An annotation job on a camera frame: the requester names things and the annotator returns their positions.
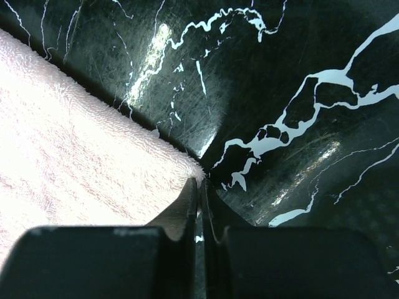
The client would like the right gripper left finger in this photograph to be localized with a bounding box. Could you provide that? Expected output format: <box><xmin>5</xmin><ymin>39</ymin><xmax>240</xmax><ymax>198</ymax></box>
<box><xmin>1</xmin><ymin>179</ymin><xmax>198</xmax><ymax>298</ymax></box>

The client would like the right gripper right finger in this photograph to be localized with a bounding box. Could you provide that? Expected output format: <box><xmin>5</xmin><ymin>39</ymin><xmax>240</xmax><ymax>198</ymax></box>
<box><xmin>201</xmin><ymin>182</ymin><xmax>398</xmax><ymax>298</ymax></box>

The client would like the pink towel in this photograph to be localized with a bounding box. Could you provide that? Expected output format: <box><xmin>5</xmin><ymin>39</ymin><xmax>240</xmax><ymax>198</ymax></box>
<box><xmin>1</xmin><ymin>31</ymin><xmax>204</xmax><ymax>259</ymax></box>

